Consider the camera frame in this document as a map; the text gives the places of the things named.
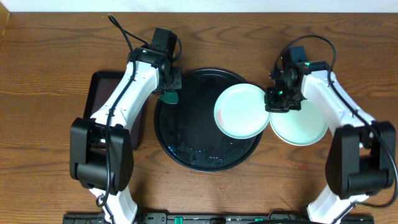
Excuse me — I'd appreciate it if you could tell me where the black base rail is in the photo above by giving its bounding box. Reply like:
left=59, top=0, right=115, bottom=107
left=62, top=212, right=376, bottom=224

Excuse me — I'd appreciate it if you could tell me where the green scrubbing sponge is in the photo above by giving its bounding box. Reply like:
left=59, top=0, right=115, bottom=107
left=159, top=91, right=178, bottom=105

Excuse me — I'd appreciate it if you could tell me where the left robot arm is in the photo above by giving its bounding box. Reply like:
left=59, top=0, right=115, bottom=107
left=70, top=44, right=179, bottom=223

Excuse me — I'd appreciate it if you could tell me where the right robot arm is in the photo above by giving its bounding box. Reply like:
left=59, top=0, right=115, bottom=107
left=265, top=61, right=397, bottom=223

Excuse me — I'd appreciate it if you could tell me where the light blue plate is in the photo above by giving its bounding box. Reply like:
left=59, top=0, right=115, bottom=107
left=213, top=83, right=270, bottom=139
left=270, top=100, right=328, bottom=146

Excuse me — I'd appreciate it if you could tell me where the black rectangular tray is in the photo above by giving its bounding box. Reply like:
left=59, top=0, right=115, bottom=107
left=83, top=71, right=147, bottom=151

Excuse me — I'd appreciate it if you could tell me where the round black tray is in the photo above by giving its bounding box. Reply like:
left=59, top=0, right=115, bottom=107
left=154, top=68, right=262, bottom=172

